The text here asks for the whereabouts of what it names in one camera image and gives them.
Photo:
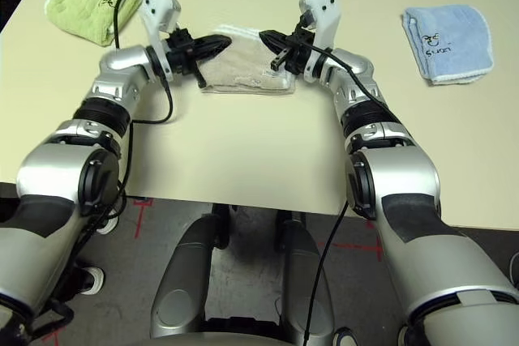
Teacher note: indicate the patterned dark shoe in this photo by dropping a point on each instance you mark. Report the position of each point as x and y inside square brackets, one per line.
[402, 336]

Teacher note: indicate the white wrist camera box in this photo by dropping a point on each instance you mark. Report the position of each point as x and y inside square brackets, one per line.
[160, 9]
[322, 9]

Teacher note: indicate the beige towel with white trim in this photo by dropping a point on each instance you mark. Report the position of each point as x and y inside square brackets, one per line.
[247, 66]

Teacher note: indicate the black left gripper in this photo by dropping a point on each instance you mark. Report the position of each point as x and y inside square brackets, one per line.
[182, 54]

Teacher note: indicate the folded blue towel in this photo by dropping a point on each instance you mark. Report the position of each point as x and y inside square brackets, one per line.
[450, 42]

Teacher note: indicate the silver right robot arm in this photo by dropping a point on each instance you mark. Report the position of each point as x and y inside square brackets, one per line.
[381, 139]

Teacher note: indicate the robot waist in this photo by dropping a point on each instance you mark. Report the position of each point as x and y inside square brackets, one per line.
[227, 338]

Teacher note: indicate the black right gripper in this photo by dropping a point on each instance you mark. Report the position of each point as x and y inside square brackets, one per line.
[296, 52]

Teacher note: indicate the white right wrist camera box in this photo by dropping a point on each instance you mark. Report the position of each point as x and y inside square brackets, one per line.
[322, 9]

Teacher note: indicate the white black bystander sneaker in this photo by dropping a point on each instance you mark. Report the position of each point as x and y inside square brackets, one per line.
[108, 224]
[92, 280]

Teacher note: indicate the folded green towel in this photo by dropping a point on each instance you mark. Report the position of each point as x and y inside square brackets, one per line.
[87, 5]

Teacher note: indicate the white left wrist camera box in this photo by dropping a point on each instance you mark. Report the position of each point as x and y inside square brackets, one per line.
[160, 9]

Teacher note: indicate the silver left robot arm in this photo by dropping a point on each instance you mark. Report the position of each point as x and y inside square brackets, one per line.
[93, 119]

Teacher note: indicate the grey robot right leg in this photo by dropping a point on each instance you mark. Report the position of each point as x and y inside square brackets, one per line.
[306, 281]

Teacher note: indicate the white shoe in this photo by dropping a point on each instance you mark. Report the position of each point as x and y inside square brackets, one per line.
[344, 338]

